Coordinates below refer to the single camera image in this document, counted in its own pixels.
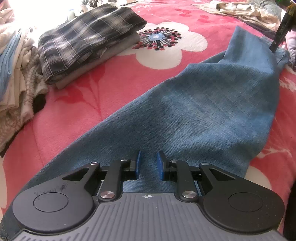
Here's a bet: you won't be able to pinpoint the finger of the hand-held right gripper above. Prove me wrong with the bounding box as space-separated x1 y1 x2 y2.
269 10 292 52

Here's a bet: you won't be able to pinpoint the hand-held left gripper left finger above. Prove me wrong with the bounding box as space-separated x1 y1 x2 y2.
62 150 141 202

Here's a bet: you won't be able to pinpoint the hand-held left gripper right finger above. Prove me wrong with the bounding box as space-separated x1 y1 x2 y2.
157 151 236 202

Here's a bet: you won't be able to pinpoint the blue denim jeans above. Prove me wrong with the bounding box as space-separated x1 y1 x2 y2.
0 25 290 241

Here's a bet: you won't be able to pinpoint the stack of folded light clothes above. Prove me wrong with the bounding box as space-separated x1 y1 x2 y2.
0 0 49 153

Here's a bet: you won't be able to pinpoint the grey-blue cloth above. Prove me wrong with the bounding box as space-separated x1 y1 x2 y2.
260 0 281 14

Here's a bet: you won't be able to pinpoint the pink floral blanket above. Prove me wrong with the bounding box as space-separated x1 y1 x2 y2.
0 0 296 232

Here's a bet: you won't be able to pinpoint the folded grey cloth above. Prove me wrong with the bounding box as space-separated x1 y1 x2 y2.
54 31 141 90

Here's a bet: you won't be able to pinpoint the folded plaid shirt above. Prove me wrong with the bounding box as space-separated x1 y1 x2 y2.
38 3 148 85

